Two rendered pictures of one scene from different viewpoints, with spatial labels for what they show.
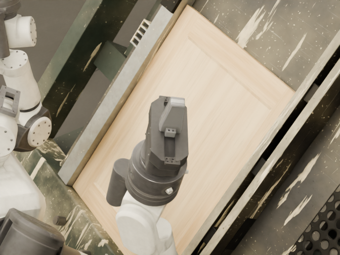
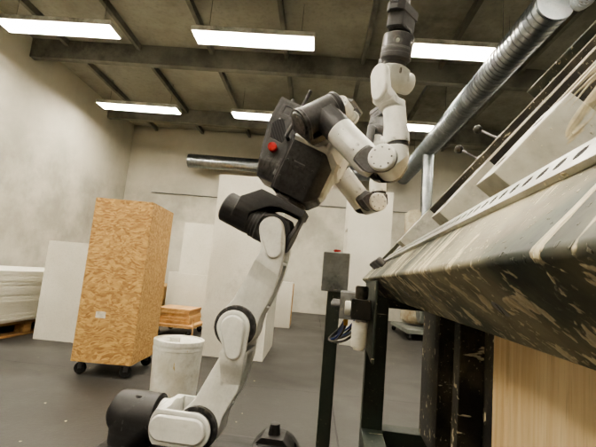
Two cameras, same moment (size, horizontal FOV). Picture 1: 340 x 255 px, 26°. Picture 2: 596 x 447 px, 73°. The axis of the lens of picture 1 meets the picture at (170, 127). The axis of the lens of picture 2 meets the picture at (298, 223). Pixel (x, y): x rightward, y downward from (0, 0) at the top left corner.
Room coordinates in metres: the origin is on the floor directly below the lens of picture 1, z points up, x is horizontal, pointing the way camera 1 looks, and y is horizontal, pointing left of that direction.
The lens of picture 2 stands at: (-0.18, -0.49, 0.80)
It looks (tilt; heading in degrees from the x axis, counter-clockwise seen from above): 8 degrees up; 40
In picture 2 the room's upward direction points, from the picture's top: 5 degrees clockwise
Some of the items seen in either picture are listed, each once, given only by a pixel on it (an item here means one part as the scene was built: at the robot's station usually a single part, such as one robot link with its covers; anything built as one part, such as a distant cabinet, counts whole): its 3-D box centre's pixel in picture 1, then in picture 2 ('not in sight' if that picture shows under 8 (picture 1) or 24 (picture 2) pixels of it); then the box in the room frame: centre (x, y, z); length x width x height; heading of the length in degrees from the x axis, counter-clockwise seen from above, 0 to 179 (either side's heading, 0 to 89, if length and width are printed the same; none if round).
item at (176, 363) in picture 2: not in sight; (176, 361); (1.35, 1.65, 0.24); 0.32 x 0.30 x 0.47; 37
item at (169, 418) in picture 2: not in sight; (189, 420); (0.75, 0.69, 0.28); 0.21 x 0.20 x 0.13; 123
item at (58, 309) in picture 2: not in sight; (99, 290); (1.92, 3.99, 0.48); 1.00 x 0.64 x 0.95; 37
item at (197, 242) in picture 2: not in sight; (209, 251); (3.66, 4.40, 1.08); 0.80 x 0.58 x 0.72; 37
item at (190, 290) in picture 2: not in sight; (201, 299); (3.62, 4.40, 0.36); 0.80 x 0.58 x 0.72; 37
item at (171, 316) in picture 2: not in sight; (179, 319); (2.90, 3.86, 0.15); 0.61 x 0.51 x 0.31; 37
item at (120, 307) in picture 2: not in sight; (126, 285); (1.43, 2.52, 0.63); 0.50 x 0.42 x 1.25; 40
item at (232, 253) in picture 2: not in sight; (247, 266); (2.85, 2.69, 0.88); 0.90 x 0.60 x 1.75; 37
